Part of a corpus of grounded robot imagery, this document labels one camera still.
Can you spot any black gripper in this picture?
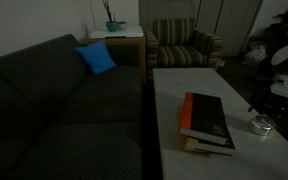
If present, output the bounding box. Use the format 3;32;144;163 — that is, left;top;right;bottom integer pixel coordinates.
248;91;288;119

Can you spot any silver metal tin with lid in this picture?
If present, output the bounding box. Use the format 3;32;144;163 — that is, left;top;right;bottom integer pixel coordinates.
249;114;276;136

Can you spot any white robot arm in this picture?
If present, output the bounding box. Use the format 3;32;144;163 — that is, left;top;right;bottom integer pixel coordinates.
248;45;288;116

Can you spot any grey coffee table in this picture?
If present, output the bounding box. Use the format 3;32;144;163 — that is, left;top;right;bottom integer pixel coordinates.
152;67;288;180

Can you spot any top black book orange spine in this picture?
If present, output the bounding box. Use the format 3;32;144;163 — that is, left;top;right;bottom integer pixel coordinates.
179;92;229;145

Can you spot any middle black book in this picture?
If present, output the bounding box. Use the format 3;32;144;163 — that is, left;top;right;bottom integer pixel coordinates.
185;109;236;157

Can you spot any bottom orange book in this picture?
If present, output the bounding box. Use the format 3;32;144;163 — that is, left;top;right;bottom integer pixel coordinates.
177;106;225;158

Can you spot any striped armchair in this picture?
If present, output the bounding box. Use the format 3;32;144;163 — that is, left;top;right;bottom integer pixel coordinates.
144;18;223;80

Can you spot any wooden side table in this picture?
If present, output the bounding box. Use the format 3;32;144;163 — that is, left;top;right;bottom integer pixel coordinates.
83;37;146;86

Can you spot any small white plant pot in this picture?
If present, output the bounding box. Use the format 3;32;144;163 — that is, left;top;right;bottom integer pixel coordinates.
118;21;127;30

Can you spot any teal plant pot with plant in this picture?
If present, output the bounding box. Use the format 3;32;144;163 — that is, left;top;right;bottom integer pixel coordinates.
102;0;119;32

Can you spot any blue throw pillow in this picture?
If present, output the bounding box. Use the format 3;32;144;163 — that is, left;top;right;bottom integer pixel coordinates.
76;41;116;74

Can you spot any white board on side table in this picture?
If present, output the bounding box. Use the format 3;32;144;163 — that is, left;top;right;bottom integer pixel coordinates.
88;26;144;39

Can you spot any dark grey fabric sofa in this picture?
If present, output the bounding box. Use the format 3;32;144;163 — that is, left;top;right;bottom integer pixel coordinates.
0;34;142;180

